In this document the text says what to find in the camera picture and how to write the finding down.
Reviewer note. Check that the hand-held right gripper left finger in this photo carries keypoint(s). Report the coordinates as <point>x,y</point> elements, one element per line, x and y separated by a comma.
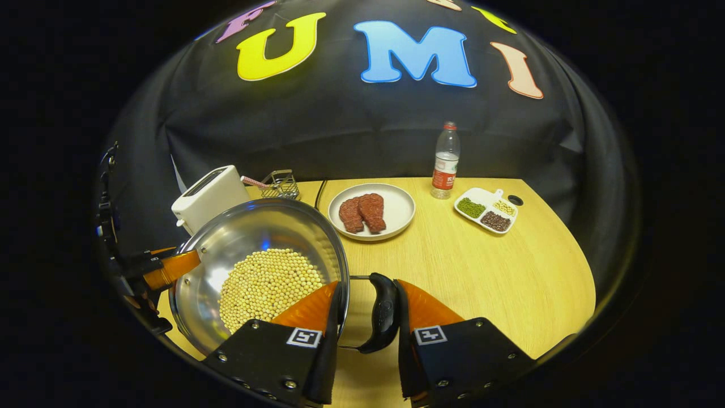
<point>331,351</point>

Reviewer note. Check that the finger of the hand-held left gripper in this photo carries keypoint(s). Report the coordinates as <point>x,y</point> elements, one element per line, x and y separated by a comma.
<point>152,314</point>
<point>170,269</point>

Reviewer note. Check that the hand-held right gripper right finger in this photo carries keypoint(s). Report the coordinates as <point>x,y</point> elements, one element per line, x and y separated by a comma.
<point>405,351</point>

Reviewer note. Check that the pile of soybeans in pot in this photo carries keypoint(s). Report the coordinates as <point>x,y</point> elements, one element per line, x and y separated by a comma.
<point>266,289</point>

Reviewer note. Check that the white toaster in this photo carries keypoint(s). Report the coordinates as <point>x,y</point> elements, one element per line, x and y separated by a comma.
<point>212,198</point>

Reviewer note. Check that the pink straw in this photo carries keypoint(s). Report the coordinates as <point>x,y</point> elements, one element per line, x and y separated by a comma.
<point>254,182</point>

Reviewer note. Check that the brown meat slice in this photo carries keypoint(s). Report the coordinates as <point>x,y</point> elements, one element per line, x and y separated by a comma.
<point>374,212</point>
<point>351,215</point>

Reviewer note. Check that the white round plate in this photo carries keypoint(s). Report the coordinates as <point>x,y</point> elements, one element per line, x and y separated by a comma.
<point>399,209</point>

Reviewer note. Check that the heap of green mung beans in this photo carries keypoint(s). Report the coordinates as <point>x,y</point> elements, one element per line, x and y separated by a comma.
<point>470,207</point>

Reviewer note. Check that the heap of dark red beans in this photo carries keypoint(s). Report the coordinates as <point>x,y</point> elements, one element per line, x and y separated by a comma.
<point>495,221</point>

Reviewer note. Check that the white divided dish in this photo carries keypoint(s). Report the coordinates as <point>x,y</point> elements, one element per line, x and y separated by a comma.
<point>481,195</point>

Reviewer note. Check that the small heap of soybeans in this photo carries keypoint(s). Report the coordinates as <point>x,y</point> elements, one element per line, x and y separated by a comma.
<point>504,208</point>

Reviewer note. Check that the clear bottle with red label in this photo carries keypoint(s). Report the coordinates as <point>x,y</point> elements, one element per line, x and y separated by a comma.
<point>445,170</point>

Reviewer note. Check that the black table grommet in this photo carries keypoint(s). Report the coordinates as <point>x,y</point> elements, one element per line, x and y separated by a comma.
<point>515,200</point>

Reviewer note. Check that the black backdrop cloth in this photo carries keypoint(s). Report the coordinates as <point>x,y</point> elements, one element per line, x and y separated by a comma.
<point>340,130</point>

